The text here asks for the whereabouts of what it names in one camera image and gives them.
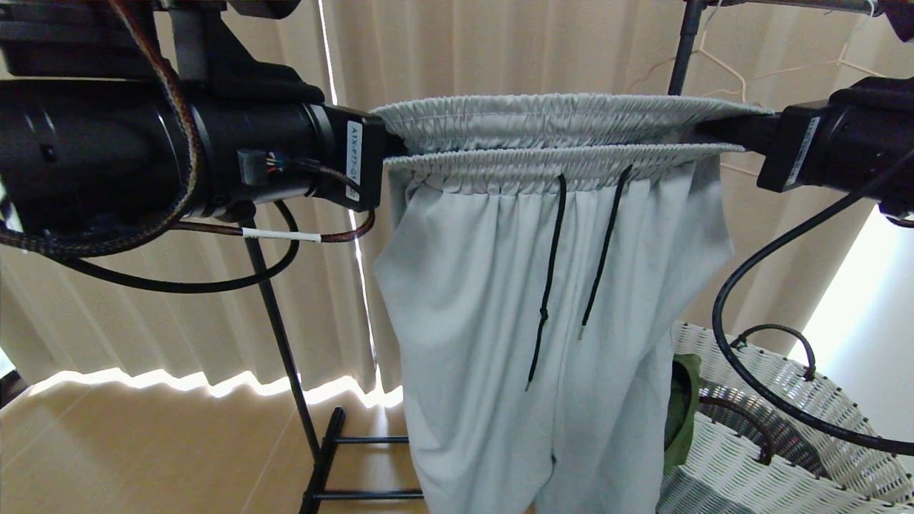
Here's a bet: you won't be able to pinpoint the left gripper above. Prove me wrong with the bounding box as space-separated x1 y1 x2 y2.
0 77 390 240

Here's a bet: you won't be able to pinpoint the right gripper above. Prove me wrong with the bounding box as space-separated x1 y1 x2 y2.
694 77 914 215

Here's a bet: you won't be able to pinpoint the pale grey shorts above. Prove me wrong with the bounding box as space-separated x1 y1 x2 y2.
371 93 775 514

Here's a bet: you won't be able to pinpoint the black clothes rack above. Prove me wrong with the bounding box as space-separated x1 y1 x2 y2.
154 0 883 514

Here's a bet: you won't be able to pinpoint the white laundry basket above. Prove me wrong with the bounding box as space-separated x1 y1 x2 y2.
657 321 914 514

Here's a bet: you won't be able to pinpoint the beige curtain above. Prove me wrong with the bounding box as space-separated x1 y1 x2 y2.
0 0 914 400

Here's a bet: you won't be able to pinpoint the green garment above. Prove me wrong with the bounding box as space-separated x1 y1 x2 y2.
664 353 704 478

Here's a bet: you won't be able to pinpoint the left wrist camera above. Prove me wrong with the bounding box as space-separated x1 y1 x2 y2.
0 0 326 104

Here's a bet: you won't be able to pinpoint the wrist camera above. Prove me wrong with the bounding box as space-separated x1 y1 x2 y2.
0 0 326 104
882 0 914 41

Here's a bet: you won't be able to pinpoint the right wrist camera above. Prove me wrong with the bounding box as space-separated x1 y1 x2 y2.
882 0 914 41

